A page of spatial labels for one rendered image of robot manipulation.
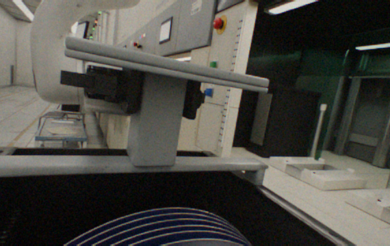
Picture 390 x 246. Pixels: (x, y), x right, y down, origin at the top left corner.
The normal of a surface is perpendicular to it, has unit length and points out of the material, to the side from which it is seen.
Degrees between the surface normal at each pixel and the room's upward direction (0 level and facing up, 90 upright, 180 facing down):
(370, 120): 90
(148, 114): 90
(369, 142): 90
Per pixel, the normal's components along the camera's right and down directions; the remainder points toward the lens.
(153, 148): 0.42, 0.19
